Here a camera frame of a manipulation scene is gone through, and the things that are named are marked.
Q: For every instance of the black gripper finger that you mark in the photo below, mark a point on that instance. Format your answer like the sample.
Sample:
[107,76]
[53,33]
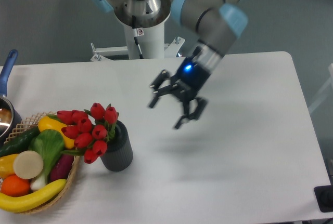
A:
[187,116]
[163,84]

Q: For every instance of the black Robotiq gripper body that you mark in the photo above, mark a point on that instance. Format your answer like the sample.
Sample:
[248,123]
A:
[188,80]

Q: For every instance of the red tulip bouquet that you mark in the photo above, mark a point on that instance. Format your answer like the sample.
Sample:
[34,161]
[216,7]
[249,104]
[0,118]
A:
[88,132]

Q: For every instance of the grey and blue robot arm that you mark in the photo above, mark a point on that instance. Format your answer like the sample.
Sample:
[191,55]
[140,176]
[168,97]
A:
[218,24]

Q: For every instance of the dark grey ribbed vase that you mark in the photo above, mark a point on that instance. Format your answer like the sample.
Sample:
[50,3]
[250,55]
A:
[119,154]

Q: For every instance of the yellow squash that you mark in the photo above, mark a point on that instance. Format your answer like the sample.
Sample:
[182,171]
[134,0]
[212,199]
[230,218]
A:
[48,123]

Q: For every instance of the green bok choy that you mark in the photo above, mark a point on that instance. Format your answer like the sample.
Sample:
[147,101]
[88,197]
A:
[48,144]

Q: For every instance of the woven wicker basket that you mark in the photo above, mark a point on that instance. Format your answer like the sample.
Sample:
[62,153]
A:
[26,124]

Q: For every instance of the purple sweet potato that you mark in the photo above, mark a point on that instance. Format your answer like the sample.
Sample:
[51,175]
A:
[62,168]

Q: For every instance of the black device at table edge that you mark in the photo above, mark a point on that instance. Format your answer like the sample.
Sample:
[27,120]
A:
[324,198]

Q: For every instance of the dark green cucumber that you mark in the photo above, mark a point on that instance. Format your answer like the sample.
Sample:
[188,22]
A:
[19,143]

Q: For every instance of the beige round slice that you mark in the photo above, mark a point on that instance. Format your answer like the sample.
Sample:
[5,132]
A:
[28,164]

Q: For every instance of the yellow bell pepper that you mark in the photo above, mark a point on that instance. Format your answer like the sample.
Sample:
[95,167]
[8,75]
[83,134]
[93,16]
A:
[7,165]

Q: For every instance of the orange fruit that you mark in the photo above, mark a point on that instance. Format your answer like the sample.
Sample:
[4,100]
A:
[15,186]

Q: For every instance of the yellow banana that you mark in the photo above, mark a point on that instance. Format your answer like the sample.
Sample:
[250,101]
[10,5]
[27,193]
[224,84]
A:
[30,201]

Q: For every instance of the metal table clamp bracket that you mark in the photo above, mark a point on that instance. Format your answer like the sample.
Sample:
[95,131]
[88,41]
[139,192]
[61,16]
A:
[171,50]

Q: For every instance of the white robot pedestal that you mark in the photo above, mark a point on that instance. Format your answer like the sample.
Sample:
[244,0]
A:
[147,42]

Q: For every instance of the white frame at right edge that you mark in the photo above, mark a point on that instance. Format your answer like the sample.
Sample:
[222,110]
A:
[322,94]

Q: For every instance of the blue handled saucepan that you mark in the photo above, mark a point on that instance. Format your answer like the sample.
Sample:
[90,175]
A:
[9,116]

